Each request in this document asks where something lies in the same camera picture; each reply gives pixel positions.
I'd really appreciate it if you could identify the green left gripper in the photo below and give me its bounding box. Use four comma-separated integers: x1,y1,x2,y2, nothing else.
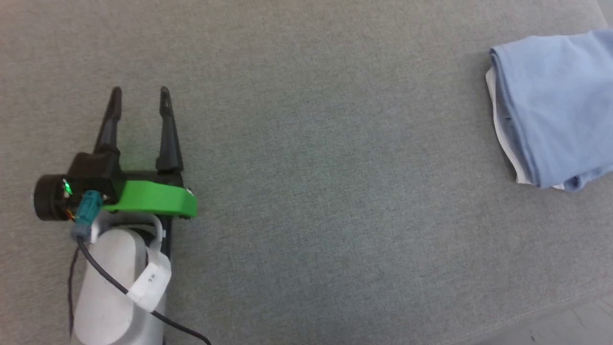
33,86,199,222

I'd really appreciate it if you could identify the light blue garment white lining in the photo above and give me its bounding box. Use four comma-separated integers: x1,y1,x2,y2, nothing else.
485,29,613,193

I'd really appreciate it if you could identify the grey fabric sofa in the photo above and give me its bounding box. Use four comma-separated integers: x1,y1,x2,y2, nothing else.
0,0,613,345

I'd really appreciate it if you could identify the white cable label tag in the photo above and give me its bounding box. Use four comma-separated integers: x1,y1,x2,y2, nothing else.
126,215,172,313

